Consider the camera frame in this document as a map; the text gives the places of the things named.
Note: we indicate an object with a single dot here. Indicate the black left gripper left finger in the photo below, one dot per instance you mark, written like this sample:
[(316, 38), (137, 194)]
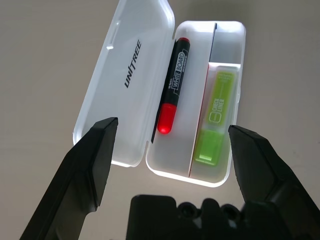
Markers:
[(80, 175)]

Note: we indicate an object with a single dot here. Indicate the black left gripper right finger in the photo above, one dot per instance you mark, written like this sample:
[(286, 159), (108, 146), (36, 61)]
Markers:
[(265, 170)]

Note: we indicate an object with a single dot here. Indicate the green highlighter pen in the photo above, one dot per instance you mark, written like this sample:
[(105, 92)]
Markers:
[(220, 105)]

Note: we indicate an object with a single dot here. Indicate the white plastic pencil case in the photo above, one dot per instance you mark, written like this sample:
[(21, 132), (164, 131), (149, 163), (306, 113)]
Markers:
[(112, 100)]

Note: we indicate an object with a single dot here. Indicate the red capped whiteboard marker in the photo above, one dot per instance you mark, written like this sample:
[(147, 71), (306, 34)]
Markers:
[(175, 82)]

